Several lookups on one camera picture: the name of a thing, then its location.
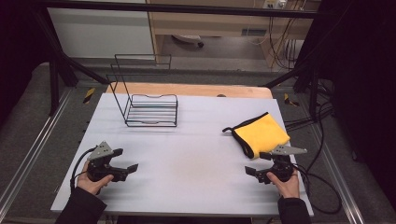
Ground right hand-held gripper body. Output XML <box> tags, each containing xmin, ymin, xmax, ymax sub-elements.
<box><xmin>270</xmin><ymin>144</ymin><xmax>308</xmax><ymax>184</ymax></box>

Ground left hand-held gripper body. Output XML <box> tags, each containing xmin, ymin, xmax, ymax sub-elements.
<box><xmin>86</xmin><ymin>141</ymin><xmax>117</xmax><ymax>183</ymax></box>

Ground yellow cloth with black trim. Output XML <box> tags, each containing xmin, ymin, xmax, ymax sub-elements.
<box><xmin>221</xmin><ymin>111</ymin><xmax>291</xmax><ymax>160</ymax></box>

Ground black wire rack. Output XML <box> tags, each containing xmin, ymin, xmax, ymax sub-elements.
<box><xmin>106</xmin><ymin>53</ymin><xmax>179</xmax><ymax>128</ymax></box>

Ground person's right hand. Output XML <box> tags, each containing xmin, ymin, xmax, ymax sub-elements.
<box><xmin>265</xmin><ymin>170</ymin><xmax>301</xmax><ymax>200</ymax></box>

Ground person's left hand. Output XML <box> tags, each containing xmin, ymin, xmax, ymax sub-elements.
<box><xmin>77</xmin><ymin>161</ymin><xmax>115</xmax><ymax>196</ymax></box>

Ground white foam board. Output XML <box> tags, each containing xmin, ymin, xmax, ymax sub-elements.
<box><xmin>50</xmin><ymin>92</ymin><xmax>315</xmax><ymax>218</ymax></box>

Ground yellow and black tape strip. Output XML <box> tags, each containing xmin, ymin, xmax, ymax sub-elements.
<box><xmin>283</xmin><ymin>92</ymin><xmax>300</xmax><ymax>107</ymax></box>
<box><xmin>82</xmin><ymin>87</ymin><xmax>96</xmax><ymax>105</ymax></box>

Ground wooden table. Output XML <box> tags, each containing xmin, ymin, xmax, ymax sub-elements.
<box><xmin>106</xmin><ymin>81</ymin><xmax>275</xmax><ymax>100</ymax></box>

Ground white panel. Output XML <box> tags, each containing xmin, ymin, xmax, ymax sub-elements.
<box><xmin>47</xmin><ymin>7</ymin><xmax>156</xmax><ymax>60</ymax></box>

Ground black curtain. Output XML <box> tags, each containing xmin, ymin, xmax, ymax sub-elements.
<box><xmin>0</xmin><ymin>0</ymin><xmax>52</xmax><ymax>125</ymax></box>
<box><xmin>298</xmin><ymin>0</ymin><xmax>396</xmax><ymax>203</ymax></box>

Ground white chair base with caster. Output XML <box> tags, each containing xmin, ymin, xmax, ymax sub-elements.
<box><xmin>172</xmin><ymin>34</ymin><xmax>205</xmax><ymax>49</ymax></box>

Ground white power strip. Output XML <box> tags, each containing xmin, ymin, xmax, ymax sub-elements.
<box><xmin>262</xmin><ymin>0</ymin><xmax>288</xmax><ymax>10</ymax></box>

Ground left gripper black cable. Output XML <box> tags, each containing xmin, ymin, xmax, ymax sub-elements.
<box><xmin>69</xmin><ymin>147</ymin><xmax>98</xmax><ymax>194</ymax></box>

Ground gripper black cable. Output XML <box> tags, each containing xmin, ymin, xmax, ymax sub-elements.
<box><xmin>291</xmin><ymin>163</ymin><xmax>343</xmax><ymax>216</ymax></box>
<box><xmin>69</xmin><ymin>147</ymin><xmax>98</xmax><ymax>194</ymax></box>

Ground aluminium rail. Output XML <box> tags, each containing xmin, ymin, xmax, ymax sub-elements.
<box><xmin>0</xmin><ymin>88</ymin><xmax>75</xmax><ymax>213</ymax></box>
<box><xmin>306</xmin><ymin>123</ymin><xmax>366</xmax><ymax>224</ymax></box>

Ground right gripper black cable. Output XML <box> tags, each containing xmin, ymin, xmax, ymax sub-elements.
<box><xmin>291</xmin><ymin>163</ymin><xmax>343</xmax><ymax>216</ymax></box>

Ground black cables on floor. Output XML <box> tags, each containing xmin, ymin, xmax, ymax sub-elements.
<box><xmin>284</xmin><ymin>77</ymin><xmax>335</xmax><ymax>133</ymax></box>

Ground bundle of hanging black cables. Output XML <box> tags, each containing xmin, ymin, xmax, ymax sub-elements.
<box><xmin>266</xmin><ymin>15</ymin><xmax>308</xmax><ymax>71</ymax></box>

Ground black metal frame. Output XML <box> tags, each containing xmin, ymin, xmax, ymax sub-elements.
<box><xmin>31</xmin><ymin>0</ymin><xmax>332</xmax><ymax>118</ymax></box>

